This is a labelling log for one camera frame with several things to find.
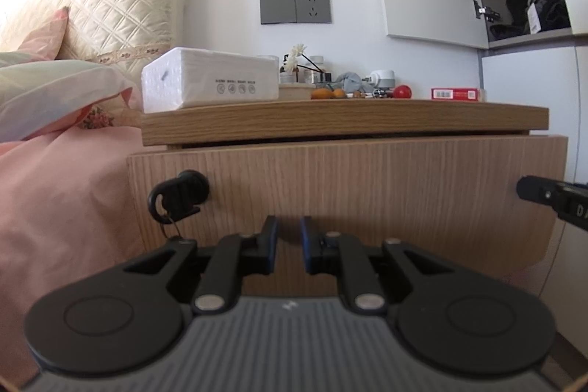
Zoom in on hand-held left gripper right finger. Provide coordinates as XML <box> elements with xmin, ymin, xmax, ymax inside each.
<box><xmin>300</xmin><ymin>215</ymin><xmax>461</xmax><ymax>316</ymax></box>

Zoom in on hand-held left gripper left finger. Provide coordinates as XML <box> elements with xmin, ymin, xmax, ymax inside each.
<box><xmin>122</xmin><ymin>215</ymin><xmax>280</xmax><ymax>316</ymax></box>

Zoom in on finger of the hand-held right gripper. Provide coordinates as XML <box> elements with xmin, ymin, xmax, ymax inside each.
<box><xmin>515</xmin><ymin>175</ymin><xmax>588</xmax><ymax>231</ymax></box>

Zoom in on wooden nightstand drawer with lock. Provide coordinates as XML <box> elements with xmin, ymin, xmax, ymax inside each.
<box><xmin>127</xmin><ymin>135</ymin><xmax>570</xmax><ymax>297</ymax></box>

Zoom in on black drawer lock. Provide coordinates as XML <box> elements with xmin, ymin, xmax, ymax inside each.
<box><xmin>147</xmin><ymin>170</ymin><xmax>211</xmax><ymax>224</ymax></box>

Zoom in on white lower cabinet door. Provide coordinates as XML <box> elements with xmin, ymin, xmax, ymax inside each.
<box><xmin>480</xmin><ymin>46</ymin><xmax>582</xmax><ymax>191</ymax></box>
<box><xmin>576</xmin><ymin>45</ymin><xmax>588</xmax><ymax>187</ymax></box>

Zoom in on red box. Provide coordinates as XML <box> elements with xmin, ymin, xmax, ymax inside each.
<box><xmin>430</xmin><ymin>87</ymin><xmax>483</xmax><ymax>102</ymax></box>

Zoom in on wooden nightstand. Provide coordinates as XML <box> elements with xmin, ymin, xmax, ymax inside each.
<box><xmin>126</xmin><ymin>98</ymin><xmax>570</xmax><ymax>298</ymax></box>

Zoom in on beige tray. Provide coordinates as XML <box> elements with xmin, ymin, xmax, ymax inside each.
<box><xmin>278</xmin><ymin>82</ymin><xmax>316</xmax><ymax>101</ymax></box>

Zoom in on grey cloth toy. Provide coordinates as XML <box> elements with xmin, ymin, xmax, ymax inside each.
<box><xmin>335</xmin><ymin>71</ymin><xmax>373</xmax><ymax>94</ymax></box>

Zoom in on black and white bag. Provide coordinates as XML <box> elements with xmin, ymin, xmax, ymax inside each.
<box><xmin>526</xmin><ymin>0</ymin><xmax>572</xmax><ymax>36</ymax></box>

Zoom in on small clear bottle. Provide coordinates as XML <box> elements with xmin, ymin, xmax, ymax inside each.
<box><xmin>308</xmin><ymin>55</ymin><xmax>326</xmax><ymax>84</ymax></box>

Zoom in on white tissue pack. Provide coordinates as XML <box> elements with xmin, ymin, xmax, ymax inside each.
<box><xmin>141</xmin><ymin>47</ymin><xmax>281</xmax><ymax>114</ymax></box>

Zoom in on metal door hinge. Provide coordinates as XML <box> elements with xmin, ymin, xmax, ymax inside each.
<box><xmin>473</xmin><ymin>0</ymin><xmax>501</xmax><ymax>22</ymax></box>

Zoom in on white flowers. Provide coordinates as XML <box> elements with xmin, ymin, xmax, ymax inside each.
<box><xmin>280</xmin><ymin>43</ymin><xmax>323</xmax><ymax>77</ymax></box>

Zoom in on floral pink bed sheet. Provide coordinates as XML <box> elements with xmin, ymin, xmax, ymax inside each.
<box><xmin>75</xmin><ymin>104</ymin><xmax>142</xmax><ymax>131</ymax></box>

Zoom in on pink duvet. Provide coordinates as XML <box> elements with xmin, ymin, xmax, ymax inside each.
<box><xmin>0</xmin><ymin>125</ymin><xmax>154</xmax><ymax>388</ymax></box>

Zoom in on pastel striped pillow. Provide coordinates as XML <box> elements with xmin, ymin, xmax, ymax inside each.
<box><xmin>0</xmin><ymin>51</ymin><xmax>139</xmax><ymax>143</ymax></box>

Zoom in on pink pillow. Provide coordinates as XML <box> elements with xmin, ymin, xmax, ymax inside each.
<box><xmin>15</xmin><ymin>6</ymin><xmax>71</xmax><ymax>61</ymax></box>

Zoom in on grey wall socket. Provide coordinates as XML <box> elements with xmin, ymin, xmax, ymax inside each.
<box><xmin>294</xmin><ymin>0</ymin><xmax>331</xmax><ymax>25</ymax></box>

